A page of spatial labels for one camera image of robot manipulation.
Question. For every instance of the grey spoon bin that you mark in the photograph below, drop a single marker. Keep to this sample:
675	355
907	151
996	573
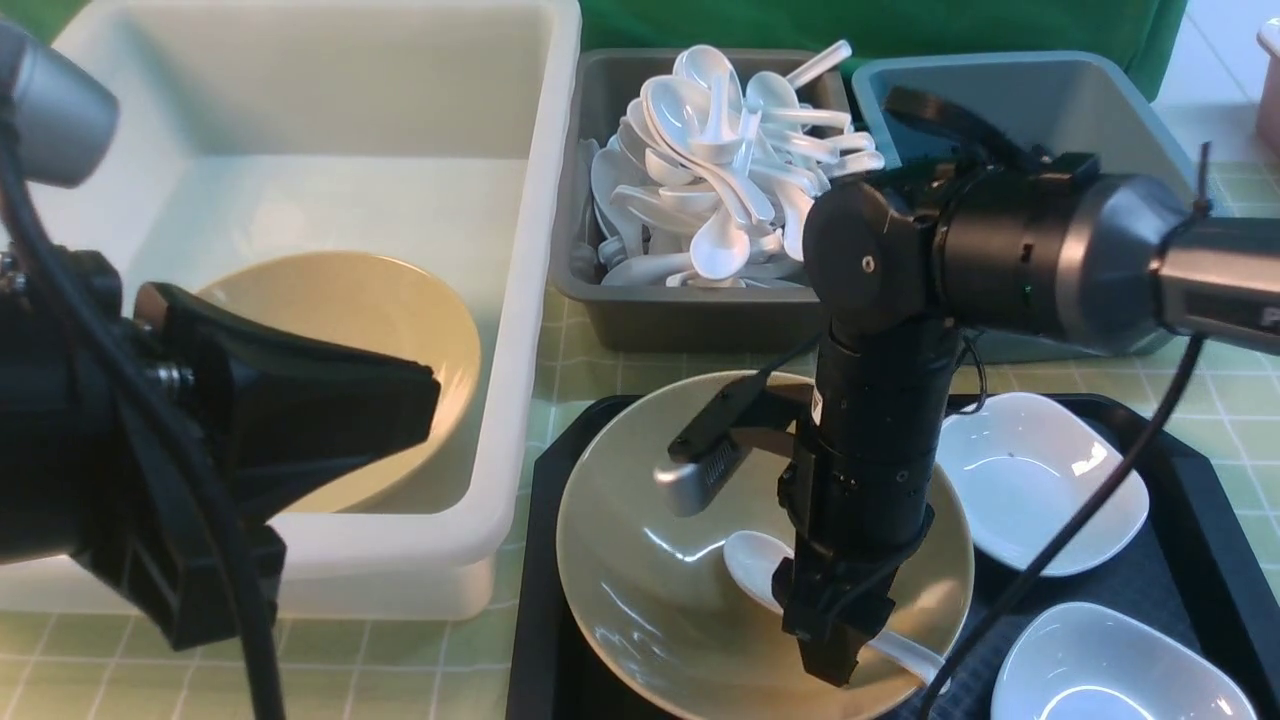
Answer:
658	320

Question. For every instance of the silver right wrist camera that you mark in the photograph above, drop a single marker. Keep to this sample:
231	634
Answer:
746	414

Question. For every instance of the beige noodle bowl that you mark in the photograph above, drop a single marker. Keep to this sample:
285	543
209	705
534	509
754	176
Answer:
653	597
386	306

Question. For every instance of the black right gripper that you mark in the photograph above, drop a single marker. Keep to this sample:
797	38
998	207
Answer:
836	601

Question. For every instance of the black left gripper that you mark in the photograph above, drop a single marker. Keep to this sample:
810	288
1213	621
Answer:
279	414

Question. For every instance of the large white plastic tub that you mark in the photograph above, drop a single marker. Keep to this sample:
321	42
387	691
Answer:
431	132

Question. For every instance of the pile of white soup spoons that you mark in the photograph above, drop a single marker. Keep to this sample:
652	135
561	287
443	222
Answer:
708	180

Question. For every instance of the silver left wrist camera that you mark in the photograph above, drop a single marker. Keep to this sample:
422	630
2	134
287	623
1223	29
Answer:
61	118

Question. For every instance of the black serving tray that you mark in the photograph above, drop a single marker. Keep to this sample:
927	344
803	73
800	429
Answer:
1191	573

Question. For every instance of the green checkered table mat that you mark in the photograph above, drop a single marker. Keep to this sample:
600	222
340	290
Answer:
300	670

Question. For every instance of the blue chopstick bin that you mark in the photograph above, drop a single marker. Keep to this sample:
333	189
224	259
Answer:
1063	101

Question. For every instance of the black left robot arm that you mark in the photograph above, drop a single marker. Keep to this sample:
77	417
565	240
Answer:
84	476

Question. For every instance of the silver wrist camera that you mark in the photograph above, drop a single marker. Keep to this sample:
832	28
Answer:
61	118
746	414

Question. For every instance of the pink container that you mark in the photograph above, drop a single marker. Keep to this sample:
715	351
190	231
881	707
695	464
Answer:
1267	120

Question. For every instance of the white sauce dish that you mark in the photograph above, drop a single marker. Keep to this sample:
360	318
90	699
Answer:
1022	466
1080	660

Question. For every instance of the white soup spoon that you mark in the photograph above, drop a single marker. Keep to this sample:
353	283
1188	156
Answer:
751	558

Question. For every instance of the beige noodle bowl in tub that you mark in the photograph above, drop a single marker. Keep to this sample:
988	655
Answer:
386	306

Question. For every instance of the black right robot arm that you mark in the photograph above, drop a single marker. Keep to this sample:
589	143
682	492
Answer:
1004	238

